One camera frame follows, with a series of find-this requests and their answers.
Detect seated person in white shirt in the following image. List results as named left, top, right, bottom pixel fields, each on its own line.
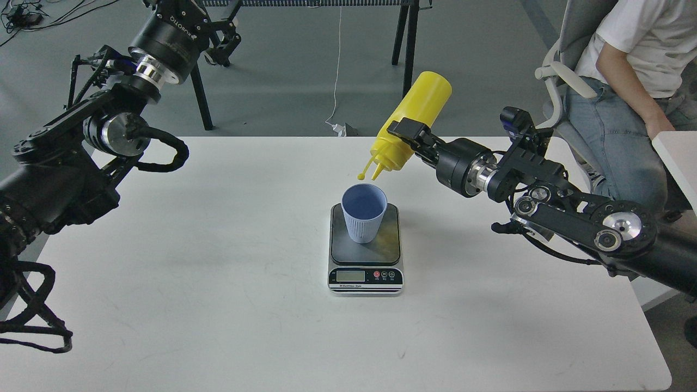
left=565, top=1, right=696, bottom=215

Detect white power adapter on floor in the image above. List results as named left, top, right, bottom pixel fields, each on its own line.
left=331, top=123, right=359, bottom=137

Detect yellow squeeze bottle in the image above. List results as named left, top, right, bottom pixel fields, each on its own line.
left=357, top=71, right=451, bottom=180

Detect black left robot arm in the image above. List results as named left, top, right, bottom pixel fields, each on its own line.
left=2, top=1, right=247, bottom=354

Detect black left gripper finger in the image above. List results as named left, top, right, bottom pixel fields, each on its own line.
left=202, top=1, right=242, bottom=67

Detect grey office chair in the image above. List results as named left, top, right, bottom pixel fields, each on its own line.
left=535, top=1, right=616, bottom=167

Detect white hanging cable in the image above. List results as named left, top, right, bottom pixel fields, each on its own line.
left=325, top=5, right=344, bottom=129

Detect white side table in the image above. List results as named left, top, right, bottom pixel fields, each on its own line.
left=631, top=131, right=696, bottom=311

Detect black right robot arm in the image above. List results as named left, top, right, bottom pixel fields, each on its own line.
left=387, top=107, right=696, bottom=298

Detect blue ribbed plastic cup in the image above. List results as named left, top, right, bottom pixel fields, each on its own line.
left=340, top=183, right=388, bottom=244

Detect black cables on floor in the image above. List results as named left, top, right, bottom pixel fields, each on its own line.
left=0, top=0, right=120, bottom=48

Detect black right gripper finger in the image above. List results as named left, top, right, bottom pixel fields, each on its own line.
left=387, top=118, right=454, bottom=164

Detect black-legged background table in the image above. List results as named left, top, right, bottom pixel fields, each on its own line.
left=143, top=0, right=434, bottom=131

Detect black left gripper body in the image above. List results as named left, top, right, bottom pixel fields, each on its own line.
left=129, top=1, right=209, bottom=84

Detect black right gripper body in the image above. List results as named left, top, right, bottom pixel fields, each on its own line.
left=434, top=137, right=491, bottom=198

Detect digital kitchen scale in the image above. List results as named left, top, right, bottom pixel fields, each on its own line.
left=328, top=204, right=404, bottom=296

